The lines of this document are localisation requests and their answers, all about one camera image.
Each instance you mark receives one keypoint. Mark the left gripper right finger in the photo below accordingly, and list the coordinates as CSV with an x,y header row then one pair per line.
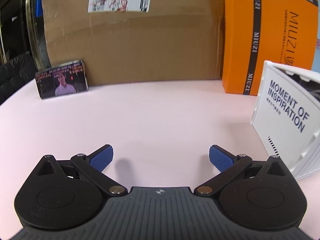
x,y
260,195

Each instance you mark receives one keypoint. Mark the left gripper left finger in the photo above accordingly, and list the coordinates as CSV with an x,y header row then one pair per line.
x,y
64,194

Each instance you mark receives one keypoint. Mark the white plastic storage box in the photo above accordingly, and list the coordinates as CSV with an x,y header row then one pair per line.
x,y
286,116

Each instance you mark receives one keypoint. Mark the small photo card pack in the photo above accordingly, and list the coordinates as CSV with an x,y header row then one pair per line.
x,y
64,79

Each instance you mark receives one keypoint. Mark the brown cardboard box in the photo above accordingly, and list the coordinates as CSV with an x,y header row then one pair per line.
x,y
124,41

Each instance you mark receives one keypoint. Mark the orange MIUZI box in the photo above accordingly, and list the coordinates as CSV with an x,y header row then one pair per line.
x,y
281,31

